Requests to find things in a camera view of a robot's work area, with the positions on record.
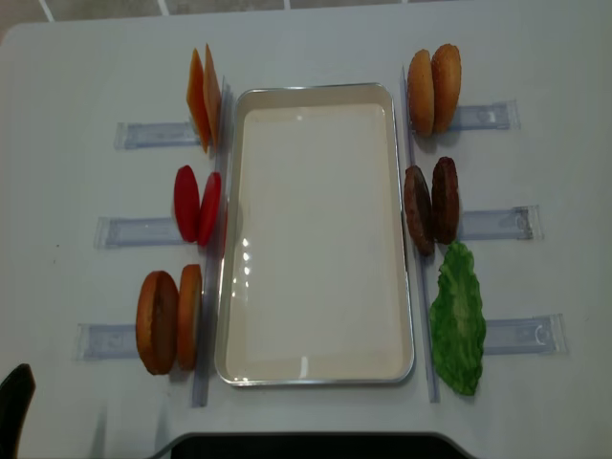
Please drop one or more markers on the clear holder bottom right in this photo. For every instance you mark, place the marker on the clear holder bottom right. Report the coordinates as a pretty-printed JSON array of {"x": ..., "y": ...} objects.
[{"x": 531, "y": 335}]

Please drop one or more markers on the left clear long rail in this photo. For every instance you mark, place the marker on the left clear long rail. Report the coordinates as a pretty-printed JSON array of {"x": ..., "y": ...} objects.
[{"x": 214, "y": 256}]

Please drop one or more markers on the left red tomato slice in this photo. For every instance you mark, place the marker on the left red tomato slice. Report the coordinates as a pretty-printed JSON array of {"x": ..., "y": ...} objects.
[{"x": 186, "y": 203}]

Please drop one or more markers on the clear holder middle left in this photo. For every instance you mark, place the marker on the clear holder middle left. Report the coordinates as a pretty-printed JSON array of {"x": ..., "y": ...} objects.
[{"x": 115, "y": 232}]

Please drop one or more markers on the clear holder middle right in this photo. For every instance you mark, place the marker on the clear holder middle right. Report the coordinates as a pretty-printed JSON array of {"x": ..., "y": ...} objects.
[{"x": 518, "y": 223}]

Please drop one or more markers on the bun half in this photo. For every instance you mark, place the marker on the bun half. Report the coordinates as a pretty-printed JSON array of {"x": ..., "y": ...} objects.
[
  {"x": 189, "y": 308},
  {"x": 156, "y": 323}
]

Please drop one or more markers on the brown meat patty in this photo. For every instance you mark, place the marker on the brown meat patty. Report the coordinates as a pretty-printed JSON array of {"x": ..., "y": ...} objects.
[
  {"x": 417, "y": 208},
  {"x": 445, "y": 201}
]

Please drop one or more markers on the white metal baking tray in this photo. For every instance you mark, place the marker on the white metal baking tray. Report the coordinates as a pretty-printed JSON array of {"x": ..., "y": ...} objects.
[{"x": 314, "y": 283}]

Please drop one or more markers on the left orange cheese slice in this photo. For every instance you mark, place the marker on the left orange cheese slice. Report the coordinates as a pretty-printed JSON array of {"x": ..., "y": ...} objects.
[{"x": 195, "y": 99}]

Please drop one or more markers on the left brown meat patty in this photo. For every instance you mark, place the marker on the left brown meat patty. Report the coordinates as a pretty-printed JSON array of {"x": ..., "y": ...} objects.
[{"x": 417, "y": 208}]

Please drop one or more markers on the right red tomato slice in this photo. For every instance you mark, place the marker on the right red tomato slice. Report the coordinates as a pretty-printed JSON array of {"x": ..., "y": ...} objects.
[{"x": 209, "y": 208}]

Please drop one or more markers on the left upper right bun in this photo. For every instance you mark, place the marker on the left upper right bun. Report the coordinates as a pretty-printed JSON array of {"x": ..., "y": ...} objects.
[{"x": 420, "y": 94}]

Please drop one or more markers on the right orange cheese slice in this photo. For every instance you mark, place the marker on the right orange cheese slice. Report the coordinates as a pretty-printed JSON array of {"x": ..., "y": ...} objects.
[{"x": 212, "y": 97}]

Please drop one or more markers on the clear holder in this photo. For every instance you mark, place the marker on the clear holder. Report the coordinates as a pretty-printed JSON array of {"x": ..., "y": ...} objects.
[
  {"x": 502, "y": 115},
  {"x": 115, "y": 232},
  {"x": 518, "y": 223},
  {"x": 531, "y": 335},
  {"x": 101, "y": 342},
  {"x": 149, "y": 135}
]

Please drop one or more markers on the red tomato slice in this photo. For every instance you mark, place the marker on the red tomato slice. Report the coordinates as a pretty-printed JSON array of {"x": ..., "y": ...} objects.
[
  {"x": 186, "y": 203},
  {"x": 209, "y": 208}
]

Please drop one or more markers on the clear holder top left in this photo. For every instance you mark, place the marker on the clear holder top left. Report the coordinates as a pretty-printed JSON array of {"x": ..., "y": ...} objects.
[{"x": 149, "y": 135}]

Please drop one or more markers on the right clear long rail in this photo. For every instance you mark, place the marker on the right clear long rail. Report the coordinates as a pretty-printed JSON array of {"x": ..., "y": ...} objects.
[{"x": 422, "y": 288}]

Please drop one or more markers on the right brown meat patty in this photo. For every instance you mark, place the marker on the right brown meat patty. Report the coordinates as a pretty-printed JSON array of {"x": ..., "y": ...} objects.
[{"x": 445, "y": 201}]

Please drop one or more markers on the green lettuce leaf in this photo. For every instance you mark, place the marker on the green lettuce leaf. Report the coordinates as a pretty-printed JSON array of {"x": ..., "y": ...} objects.
[{"x": 457, "y": 325}]

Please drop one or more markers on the orange cheese slice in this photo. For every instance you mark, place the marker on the orange cheese slice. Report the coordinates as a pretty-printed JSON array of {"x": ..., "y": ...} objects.
[
  {"x": 212, "y": 97},
  {"x": 195, "y": 99}
]

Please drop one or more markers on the clear long rail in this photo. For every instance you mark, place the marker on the clear long rail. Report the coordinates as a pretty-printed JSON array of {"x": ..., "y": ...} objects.
[
  {"x": 214, "y": 256},
  {"x": 422, "y": 288}
]

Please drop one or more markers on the clear holder bottom left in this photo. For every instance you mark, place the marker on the clear holder bottom left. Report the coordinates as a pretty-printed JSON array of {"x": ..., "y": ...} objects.
[{"x": 101, "y": 342}]

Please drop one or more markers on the black robot base front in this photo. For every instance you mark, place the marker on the black robot base front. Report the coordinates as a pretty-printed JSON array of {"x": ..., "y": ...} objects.
[{"x": 328, "y": 445}]

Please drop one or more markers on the clear holder top right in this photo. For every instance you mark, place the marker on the clear holder top right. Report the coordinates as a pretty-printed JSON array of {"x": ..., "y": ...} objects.
[{"x": 502, "y": 115}]

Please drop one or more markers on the black object bottom left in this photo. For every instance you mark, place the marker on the black object bottom left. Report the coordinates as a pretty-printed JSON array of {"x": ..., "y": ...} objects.
[{"x": 16, "y": 394}]

